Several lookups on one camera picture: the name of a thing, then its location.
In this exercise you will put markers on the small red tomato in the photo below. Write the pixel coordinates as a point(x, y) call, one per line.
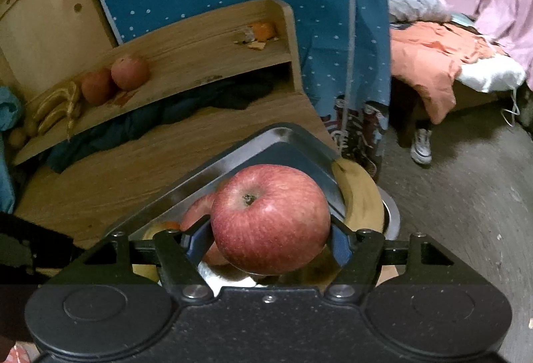
point(170, 225)

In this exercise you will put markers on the blue garment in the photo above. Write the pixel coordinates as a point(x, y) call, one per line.
point(11, 112)

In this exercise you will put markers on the banana bunch on shelf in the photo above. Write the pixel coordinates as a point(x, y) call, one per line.
point(62, 103)

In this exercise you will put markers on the bed with orange blanket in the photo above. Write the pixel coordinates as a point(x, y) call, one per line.
point(430, 57)

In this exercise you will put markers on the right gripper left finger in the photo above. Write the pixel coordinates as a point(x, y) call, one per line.
point(178, 270)

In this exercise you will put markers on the red apple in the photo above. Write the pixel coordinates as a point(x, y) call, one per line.
point(270, 219)
point(204, 246)

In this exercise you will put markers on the brown kiwi on shelf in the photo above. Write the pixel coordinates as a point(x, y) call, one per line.
point(30, 127)

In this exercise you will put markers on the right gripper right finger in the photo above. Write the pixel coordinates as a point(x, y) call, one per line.
point(358, 255)

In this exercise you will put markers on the red apple shelf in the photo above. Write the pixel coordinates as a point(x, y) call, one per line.
point(97, 87)
point(130, 72)

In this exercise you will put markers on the grey pillow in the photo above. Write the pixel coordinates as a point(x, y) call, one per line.
point(408, 11)

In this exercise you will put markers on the brown kiwi shelf edge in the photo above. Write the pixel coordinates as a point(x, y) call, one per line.
point(17, 138)

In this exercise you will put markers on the wooden desk shelf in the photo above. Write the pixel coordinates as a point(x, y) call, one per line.
point(197, 51)

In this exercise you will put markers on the red apple shelf right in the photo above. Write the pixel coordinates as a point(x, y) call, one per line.
point(130, 72)

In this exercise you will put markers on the wooden headboard panel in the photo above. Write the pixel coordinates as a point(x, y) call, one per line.
point(44, 42)

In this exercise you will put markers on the metal tray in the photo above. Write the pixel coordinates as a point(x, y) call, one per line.
point(285, 146)

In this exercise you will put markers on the orange peel scraps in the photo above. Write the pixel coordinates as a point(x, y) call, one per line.
point(256, 35)

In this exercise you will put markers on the white sneaker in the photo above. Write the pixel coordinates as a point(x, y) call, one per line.
point(420, 150)

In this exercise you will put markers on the red apple shelf left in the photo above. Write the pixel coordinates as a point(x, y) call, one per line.
point(97, 87)

